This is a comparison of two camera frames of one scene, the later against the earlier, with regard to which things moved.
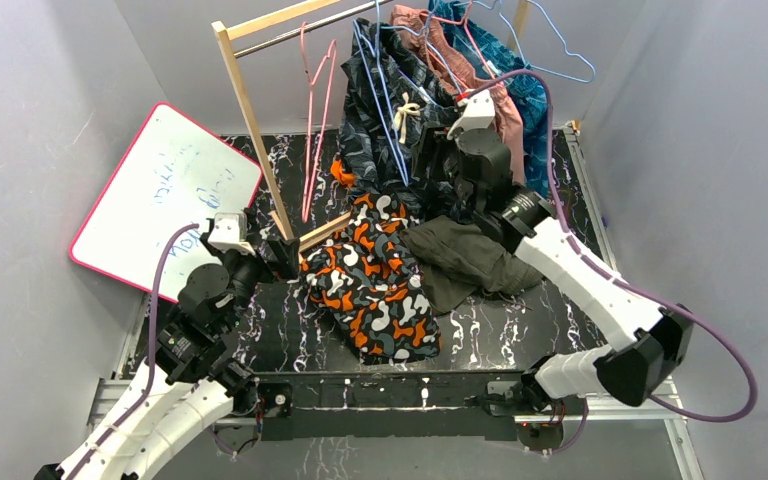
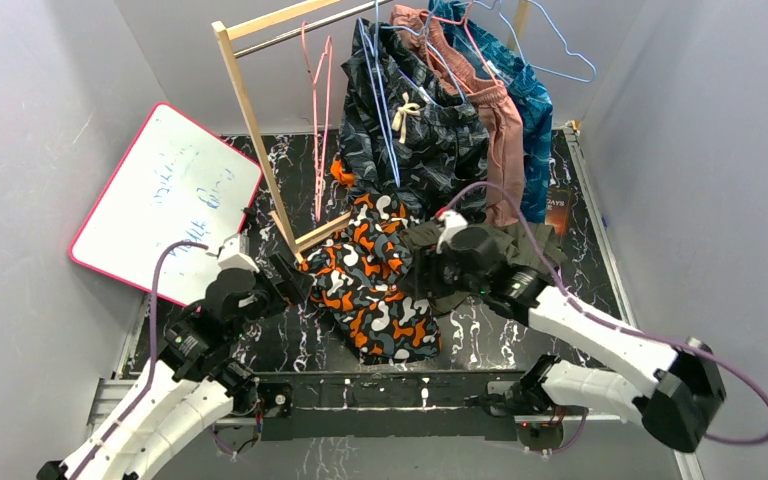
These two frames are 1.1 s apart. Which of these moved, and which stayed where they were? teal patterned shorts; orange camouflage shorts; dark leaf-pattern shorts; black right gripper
Moved: black right gripper
Stayed: teal patterned shorts; dark leaf-pattern shorts; orange camouflage shorts
